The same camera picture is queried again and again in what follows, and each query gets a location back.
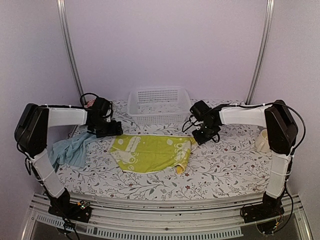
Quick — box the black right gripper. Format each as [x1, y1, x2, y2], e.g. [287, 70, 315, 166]
[192, 122, 219, 145]

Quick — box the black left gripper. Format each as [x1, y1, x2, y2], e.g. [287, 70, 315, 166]
[91, 117, 123, 138]

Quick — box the green and white towel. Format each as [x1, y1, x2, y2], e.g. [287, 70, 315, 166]
[108, 135, 199, 175]

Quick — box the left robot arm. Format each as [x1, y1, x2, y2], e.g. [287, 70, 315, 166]
[14, 97, 123, 217]

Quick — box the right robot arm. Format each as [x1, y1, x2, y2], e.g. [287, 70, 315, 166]
[190, 99, 298, 218]

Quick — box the light blue towel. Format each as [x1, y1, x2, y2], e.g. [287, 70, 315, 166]
[49, 132, 96, 169]

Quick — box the floral patterned tablecloth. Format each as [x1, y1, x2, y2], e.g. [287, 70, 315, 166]
[57, 100, 281, 201]

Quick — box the white plastic basket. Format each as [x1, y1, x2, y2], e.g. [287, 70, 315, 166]
[127, 87, 192, 125]

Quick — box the cream ceramic mug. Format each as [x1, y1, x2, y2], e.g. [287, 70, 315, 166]
[255, 129, 270, 153]

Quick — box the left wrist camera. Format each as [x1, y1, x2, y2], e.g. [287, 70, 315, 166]
[90, 97, 113, 118]

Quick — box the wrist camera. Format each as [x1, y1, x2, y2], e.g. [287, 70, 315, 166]
[90, 97, 113, 118]
[190, 100, 211, 122]

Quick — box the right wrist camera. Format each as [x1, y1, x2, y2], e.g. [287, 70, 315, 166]
[190, 100, 211, 122]

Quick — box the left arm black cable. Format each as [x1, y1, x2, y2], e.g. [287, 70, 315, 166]
[79, 92, 101, 107]

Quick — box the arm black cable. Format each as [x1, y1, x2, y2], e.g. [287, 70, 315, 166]
[282, 103, 307, 156]
[79, 92, 101, 107]

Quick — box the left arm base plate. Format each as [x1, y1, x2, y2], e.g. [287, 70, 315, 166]
[48, 200, 93, 223]

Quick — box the aluminium front rail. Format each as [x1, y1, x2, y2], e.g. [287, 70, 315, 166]
[21, 193, 316, 240]

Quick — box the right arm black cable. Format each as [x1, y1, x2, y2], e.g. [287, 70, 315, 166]
[282, 103, 307, 156]

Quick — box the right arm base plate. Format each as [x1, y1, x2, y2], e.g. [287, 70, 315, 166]
[240, 203, 285, 223]

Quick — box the left aluminium frame post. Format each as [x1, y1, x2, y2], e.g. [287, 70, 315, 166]
[56, 0, 84, 97]

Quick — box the aluminium frame post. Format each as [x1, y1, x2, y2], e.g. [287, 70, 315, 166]
[56, 0, 84, 97]
[245, 0, 275, 104]

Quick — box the right aluminium frame post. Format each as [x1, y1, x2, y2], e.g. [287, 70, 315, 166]
[245, 0, 275, 104]

